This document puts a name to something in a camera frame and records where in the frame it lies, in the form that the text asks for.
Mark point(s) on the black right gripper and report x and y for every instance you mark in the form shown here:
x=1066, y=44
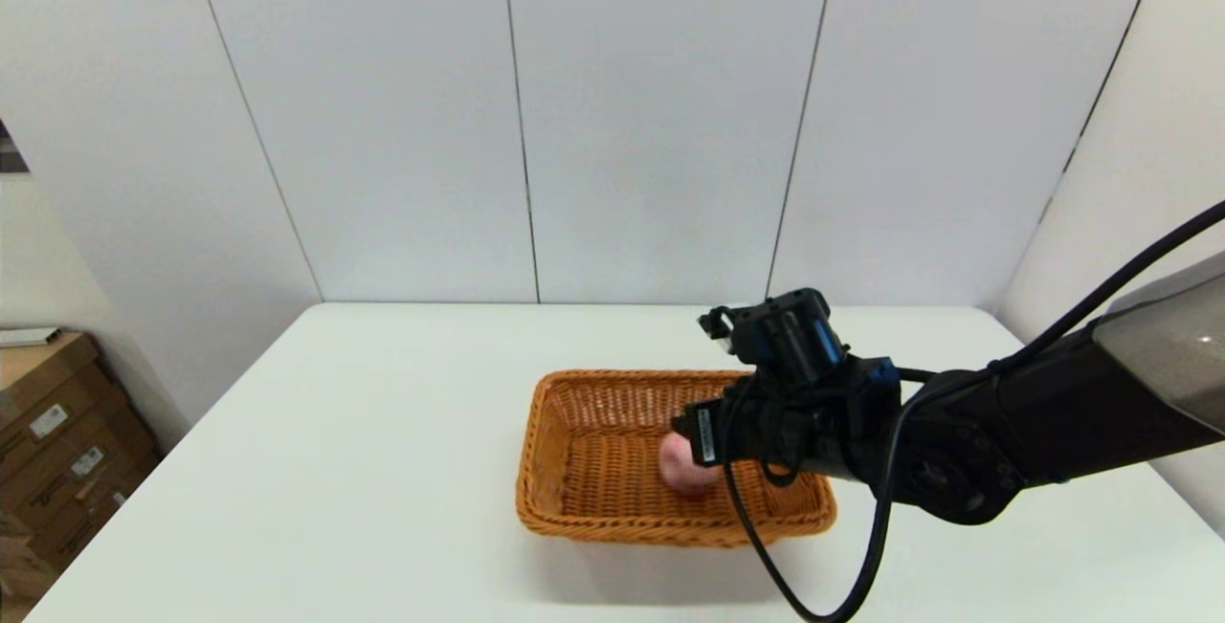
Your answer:
x=823, y=417

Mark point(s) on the pink peach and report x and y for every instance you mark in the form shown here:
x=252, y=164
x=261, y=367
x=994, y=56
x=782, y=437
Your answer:
x=679, y=472

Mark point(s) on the orange woven wicker basket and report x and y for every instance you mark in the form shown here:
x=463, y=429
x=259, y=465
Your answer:
x=593, y=470

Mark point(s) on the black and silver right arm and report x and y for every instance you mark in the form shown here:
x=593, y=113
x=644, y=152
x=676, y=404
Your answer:
x=1053, y=412

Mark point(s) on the brown cardboard box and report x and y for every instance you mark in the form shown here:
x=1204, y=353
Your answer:
x=19, y=575
x=38, y=379
x=88, y=462
x=67, y=532

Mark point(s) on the flat white device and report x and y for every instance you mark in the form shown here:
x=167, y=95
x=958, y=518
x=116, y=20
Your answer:
x=24, y=337

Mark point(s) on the black blue right wrist camera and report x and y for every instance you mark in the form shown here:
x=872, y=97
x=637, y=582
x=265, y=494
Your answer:
x=790, y=336

